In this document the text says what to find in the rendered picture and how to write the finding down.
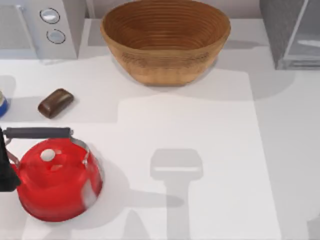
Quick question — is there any brown woven basket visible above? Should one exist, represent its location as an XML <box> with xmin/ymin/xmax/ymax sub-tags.
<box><xmin>100</xmin><ymin>0</ymin><xmax>232</xmax><ymax>88</ymax></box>

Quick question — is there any dark brown bread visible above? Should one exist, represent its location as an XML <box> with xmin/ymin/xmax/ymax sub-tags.
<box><xmin>37</xmin><ymin>88</ymin><xmax>75</xmax><ymax>120</ymax></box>

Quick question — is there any red kettle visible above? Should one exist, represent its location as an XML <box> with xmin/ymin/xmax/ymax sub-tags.
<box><xmin>2</xmin><ymin>126</ymin><xmax>104</xmax><ymax>223</ymax></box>

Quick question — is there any microwave knob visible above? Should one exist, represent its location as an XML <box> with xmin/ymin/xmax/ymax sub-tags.
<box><xmin>39</xmin><ymin>7</ymin><xmax>61</xmax><ymax>25</ymax></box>
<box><xmin>46</xmin><ymin>28</ymin><xmax>67</xmax><ymax>45</ymax></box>

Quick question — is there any pale microwave oven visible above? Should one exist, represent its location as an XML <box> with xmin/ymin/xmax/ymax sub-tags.
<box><xmin>0</xmin><ymin>0</ymin><xmax>89</xmax><ymax>66</ymax></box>

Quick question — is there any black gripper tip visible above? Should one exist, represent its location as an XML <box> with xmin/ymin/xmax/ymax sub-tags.
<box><xmin>0</xmin><ymin>127</ymin><xmax>21</xmax><ymax>193</ymax></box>

